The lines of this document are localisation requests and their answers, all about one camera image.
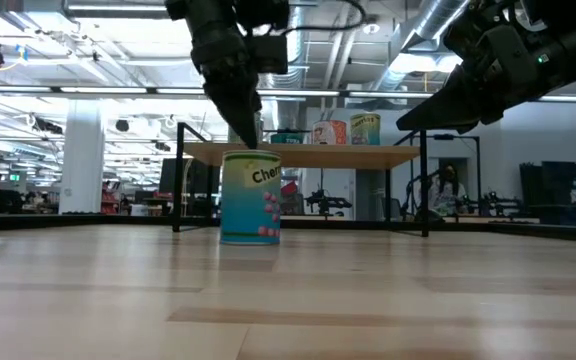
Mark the wooden shelf with black legs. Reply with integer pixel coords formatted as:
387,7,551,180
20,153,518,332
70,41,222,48
171,121,431,239

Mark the white pillar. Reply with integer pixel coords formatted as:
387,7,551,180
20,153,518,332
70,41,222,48
58,98,106,215

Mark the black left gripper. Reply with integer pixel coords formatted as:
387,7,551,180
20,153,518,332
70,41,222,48
165,0,265,150

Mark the round silver ceiling duct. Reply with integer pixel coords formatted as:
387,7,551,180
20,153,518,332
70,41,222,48
367,0,469,94
260,0,310,132

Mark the long ceiling light strip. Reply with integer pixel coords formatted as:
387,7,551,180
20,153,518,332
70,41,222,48
0,85,576,103

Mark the tall yellow-green labelled can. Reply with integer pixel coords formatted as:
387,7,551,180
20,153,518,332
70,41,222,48
349,112,382,147

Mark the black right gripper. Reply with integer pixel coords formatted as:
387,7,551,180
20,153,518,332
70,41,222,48
396,0,567,135

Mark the pink can with orange circles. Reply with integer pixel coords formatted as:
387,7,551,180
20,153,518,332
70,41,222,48
312,119,348,147

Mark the black cabinet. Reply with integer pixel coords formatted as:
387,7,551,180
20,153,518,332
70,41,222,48
160,157,222,220

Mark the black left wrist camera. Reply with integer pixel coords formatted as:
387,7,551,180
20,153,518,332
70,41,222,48
245,32,290,76

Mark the teal cherries can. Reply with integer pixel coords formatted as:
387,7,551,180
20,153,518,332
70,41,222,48
219,149,283,247

